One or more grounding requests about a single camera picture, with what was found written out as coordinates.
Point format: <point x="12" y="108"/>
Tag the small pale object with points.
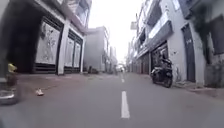
<point x="39" y="92"/>

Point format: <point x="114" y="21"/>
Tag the vehicle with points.
<point x="8" y="86"/>

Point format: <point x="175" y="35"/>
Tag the plain grey building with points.
<point x="95" y="50"/>

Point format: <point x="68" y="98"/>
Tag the black motorcycle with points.
<point x="162" y="73"/>

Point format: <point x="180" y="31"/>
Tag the row of grey buildings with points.
<point x="173" y="36"/>

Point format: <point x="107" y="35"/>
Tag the building with pale shutters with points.
<point x="50" y="43"/>

